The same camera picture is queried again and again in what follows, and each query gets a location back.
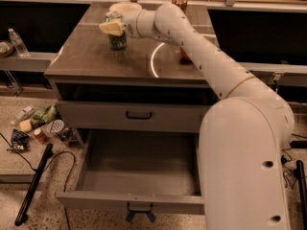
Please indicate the plastic bottle on floor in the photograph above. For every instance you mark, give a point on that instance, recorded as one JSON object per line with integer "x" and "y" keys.
{"x": 23, "y": 115}

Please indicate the white bowl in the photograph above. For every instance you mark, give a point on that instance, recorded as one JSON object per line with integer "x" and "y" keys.
{"x": 125, "y": 7}

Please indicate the green chip bag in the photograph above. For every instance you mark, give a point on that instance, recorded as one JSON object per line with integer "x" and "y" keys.
{"x": 46, "y": 114}

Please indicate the red apple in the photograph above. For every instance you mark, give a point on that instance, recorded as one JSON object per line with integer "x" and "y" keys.
{"x": 184, "y": 55}

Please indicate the bowl on left ledge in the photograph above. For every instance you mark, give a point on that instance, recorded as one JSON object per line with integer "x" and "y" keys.
{"x": 6, "y": 49}

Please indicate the grey drawer cabinet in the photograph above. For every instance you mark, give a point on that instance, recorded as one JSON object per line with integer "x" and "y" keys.
{"x": 86, "y": 69}

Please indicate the red soda can on floor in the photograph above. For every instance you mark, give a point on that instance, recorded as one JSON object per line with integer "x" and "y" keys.
{"x": 40, "y": 135}

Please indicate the dark cans on floor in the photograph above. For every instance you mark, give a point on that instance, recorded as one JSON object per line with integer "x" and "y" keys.
{"x": 68, "y": 137}

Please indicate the black bar right edge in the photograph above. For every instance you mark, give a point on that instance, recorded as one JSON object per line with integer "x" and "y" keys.
{"x": 301, "y": 178}

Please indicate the clear plastic water bottle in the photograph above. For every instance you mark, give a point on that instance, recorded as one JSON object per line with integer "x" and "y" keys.
{"x": 18, "y": 43}

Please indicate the brown patterned soda can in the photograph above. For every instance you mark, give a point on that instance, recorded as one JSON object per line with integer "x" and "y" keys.
{"x": 182, "y": 4}

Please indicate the yellow sponge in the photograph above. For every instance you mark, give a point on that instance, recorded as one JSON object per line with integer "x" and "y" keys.
{"x": 26, "y": 126}

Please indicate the closed upper grey drawer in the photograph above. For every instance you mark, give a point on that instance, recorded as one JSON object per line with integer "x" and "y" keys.
{"x": 132, "y": 116}

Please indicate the black bar on floor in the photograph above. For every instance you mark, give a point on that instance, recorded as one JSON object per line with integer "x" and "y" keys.
{"x": 22, "y": 214}

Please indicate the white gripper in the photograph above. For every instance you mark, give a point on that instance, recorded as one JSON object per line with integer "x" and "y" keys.
{"x": 130, "y": 26}

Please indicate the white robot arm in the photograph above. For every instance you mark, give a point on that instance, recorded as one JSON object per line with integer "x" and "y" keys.
{"x": 241, "y": 135}

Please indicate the green soda can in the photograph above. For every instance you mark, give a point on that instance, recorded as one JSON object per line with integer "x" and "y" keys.
{"x": 116, "y": 42}

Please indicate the open lower grey drawer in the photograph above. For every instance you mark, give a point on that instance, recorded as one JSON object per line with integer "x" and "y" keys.
{"x": 139, "y": 172}

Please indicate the blue snack bag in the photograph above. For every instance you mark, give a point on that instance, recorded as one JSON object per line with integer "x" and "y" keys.
{"x": 19, "y": 141}

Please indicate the white patterned cup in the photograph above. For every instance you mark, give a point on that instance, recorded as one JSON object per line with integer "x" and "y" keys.
{"x": 57, "y": 126}

